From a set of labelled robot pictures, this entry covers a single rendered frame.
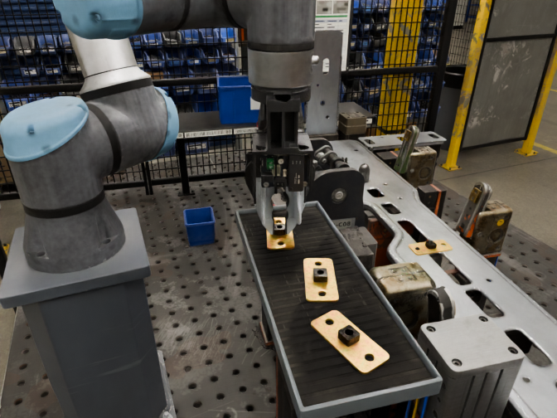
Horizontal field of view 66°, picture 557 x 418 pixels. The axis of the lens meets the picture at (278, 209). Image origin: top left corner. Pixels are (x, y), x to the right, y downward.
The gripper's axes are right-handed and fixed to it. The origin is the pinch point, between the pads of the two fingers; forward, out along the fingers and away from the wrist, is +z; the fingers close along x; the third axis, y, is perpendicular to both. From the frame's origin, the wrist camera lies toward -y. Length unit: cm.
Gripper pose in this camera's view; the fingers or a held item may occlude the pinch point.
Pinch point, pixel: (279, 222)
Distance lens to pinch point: 62.2
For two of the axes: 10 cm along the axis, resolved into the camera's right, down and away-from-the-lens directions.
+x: 10.0, -0.2, 0.4
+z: 0.0, 8.8, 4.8
